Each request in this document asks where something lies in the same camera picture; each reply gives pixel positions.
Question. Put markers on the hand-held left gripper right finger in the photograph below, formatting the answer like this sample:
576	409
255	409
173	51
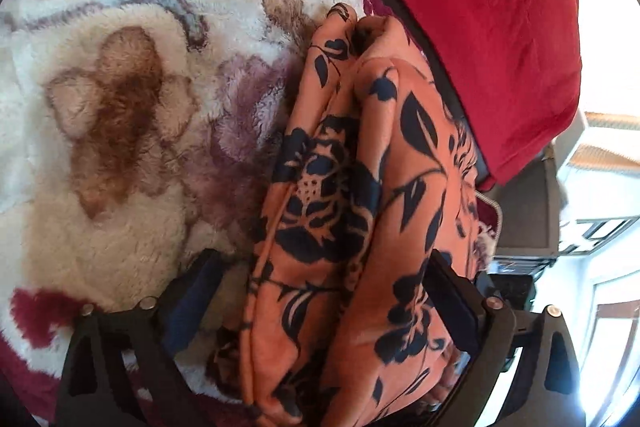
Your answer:
462	312

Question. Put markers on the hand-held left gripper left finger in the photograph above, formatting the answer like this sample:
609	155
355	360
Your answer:
192	302

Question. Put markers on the orange floral garment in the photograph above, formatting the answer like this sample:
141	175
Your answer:
360	207

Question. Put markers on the black device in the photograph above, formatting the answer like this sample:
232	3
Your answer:
512	282

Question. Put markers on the grey cabinet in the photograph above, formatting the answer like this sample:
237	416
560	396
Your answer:
525	212

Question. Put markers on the floral plush blanket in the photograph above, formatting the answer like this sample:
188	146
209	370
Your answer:
125	107

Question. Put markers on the beige curtain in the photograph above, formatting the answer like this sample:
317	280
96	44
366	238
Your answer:
610	157

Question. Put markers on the plain red cloth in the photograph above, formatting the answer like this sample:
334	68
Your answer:
475	7

